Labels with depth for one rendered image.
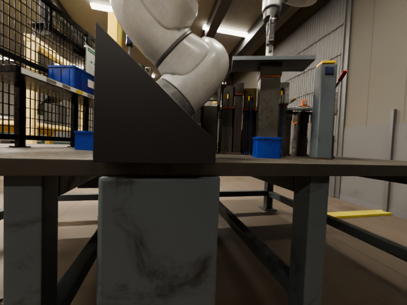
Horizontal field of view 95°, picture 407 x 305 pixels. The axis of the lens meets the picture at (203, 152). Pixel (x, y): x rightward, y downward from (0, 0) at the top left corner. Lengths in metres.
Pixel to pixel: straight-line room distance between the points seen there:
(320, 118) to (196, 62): 0.66
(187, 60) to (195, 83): 0.07
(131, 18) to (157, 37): 0.08
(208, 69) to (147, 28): 0.19
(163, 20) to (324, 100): 0.77
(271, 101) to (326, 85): 0.26
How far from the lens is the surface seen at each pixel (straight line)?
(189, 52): 0.60
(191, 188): 0.49
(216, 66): 0.62
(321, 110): 1.04
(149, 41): 0.61
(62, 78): 1.37
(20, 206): 0.63
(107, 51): 0.47
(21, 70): 1.09
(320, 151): 1.03
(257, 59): 0.99
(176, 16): 0.61
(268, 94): 0.98
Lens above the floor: 0.74
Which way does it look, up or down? 2 degrees down
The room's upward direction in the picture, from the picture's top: 2 degrees clockwise
